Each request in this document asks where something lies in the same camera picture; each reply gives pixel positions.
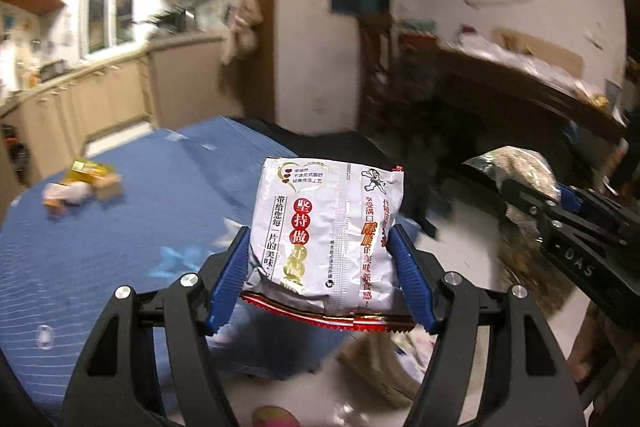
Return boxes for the dark bag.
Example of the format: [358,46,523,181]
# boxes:
[0,122,28,188]

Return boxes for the dark wooden desk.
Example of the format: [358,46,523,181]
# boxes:
[435,44,628,148]

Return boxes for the crumpled white plastic bag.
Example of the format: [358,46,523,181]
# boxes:
[447,34,586,84]

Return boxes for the dark wooden chair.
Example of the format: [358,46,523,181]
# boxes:
[357,14,402,142]

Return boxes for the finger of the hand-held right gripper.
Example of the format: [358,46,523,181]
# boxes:
[556,184,608,219]
[500,178,563,229]

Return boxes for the kitchen window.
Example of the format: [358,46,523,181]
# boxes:
[80,0,141,58]

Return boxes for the blue star-print tablecloth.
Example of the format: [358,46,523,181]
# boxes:
[0,116,351,427]

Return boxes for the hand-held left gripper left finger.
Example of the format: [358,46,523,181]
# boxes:
[62,226,251,427]

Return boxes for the white red-edged snack packet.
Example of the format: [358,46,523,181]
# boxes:
[240,156,418,334]

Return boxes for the white orange packet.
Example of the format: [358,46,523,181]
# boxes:
[41,182,94,218]

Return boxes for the clear bag of grains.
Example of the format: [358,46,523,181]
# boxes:
[462,146,561,204]

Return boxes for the cardboard box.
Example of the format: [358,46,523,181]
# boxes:
[337,334,438,410]

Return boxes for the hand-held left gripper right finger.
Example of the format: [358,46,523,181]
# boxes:
[389,224,586,427]

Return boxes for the beige hanging cloth bags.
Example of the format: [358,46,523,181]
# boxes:
[220,0,266,66]

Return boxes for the beige lower kitchen cabinets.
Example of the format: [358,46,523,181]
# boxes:
[0,34,226,178]

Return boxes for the yellow wrapper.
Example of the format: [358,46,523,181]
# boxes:
[64,159,117,186]

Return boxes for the person's right hand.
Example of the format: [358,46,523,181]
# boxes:
[570,302,621,384]

